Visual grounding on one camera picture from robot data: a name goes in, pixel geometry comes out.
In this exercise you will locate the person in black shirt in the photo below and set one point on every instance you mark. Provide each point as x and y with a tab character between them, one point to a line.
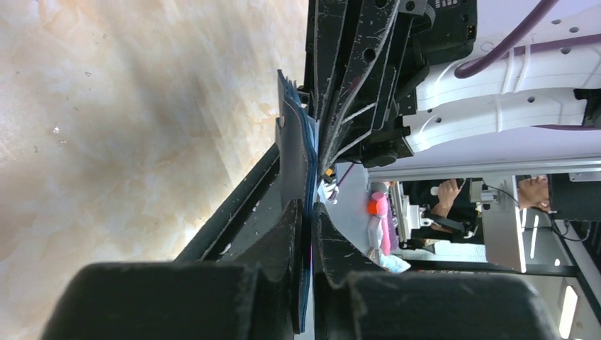
450	199

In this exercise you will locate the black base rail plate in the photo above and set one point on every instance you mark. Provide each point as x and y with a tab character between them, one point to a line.
223	226

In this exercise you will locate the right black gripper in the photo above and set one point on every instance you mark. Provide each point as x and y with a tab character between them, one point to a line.
364	61

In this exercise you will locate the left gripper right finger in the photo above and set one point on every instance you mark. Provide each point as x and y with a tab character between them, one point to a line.
355	298

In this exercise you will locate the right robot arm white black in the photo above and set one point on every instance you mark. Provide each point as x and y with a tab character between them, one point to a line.
534	63

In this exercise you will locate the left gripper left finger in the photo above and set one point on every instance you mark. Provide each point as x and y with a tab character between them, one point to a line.
254	296

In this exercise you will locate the dark blue leather card holder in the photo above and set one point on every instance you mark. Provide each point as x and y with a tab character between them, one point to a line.
295	139

